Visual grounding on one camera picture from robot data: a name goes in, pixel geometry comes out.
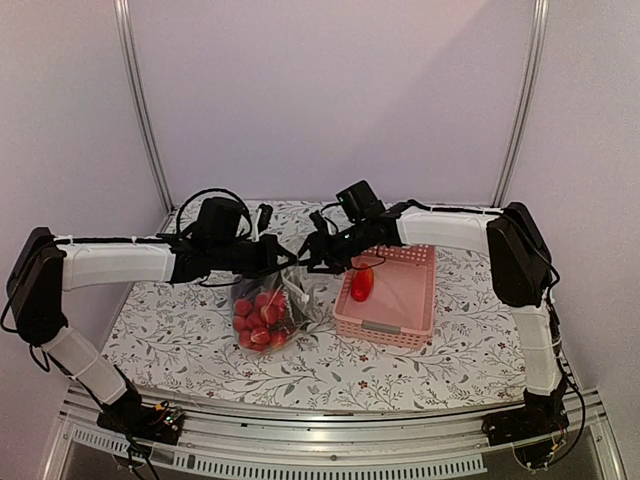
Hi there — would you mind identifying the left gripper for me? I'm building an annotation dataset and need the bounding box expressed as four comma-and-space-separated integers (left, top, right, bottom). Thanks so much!
211, 234, 298, 280

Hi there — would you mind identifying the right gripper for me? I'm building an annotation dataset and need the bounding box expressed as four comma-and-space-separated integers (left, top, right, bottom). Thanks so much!
297, 220, 372, 274

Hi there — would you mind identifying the red orange fake pepper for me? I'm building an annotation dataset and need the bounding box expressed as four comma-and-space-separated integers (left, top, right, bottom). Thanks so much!
350, 268, 375, 302

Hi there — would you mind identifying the clear zip top bag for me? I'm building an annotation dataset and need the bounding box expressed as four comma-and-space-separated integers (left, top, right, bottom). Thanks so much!
230, 265, 316, 354

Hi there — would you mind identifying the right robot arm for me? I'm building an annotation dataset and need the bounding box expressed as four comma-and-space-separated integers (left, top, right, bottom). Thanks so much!
298, 180, 574, 444

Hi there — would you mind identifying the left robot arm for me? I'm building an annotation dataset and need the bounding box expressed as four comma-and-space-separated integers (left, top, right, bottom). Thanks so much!
1, 188, 297, 434

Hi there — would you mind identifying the green fake vegetable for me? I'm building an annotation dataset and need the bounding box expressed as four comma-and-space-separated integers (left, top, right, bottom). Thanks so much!
288, 285, 317, 330

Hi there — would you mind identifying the pink plastic basket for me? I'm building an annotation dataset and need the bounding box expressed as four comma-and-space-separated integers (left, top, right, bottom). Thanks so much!
333, 245, 436, 349

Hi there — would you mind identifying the floral table mat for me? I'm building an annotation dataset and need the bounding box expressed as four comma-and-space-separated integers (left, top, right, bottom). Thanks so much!
103, 246, 526, 411

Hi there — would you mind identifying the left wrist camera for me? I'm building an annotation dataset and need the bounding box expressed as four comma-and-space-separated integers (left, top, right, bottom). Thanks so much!
255, 203, 273, 235

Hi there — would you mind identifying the aluminium front rail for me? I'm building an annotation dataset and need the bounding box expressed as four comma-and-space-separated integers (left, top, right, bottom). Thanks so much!
44, 386, 627, 479

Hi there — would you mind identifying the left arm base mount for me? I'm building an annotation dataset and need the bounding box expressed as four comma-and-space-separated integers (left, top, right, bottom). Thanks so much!
97, 400, 185, 446

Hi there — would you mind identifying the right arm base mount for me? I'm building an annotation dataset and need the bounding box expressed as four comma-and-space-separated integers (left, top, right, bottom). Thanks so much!
482, 391, 569, 470

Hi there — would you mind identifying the left aluminium frame post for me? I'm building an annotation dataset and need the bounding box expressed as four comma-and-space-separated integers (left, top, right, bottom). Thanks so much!
113, 0, 175, 214

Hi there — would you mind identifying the aluminium frame post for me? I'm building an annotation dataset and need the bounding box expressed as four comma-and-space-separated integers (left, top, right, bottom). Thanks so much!
491, 0, 550, 208
113, 0, 175, 214

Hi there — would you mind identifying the right aluminium frame post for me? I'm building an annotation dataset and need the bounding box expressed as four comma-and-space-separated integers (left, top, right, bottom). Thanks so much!
491, 0, 550, 208

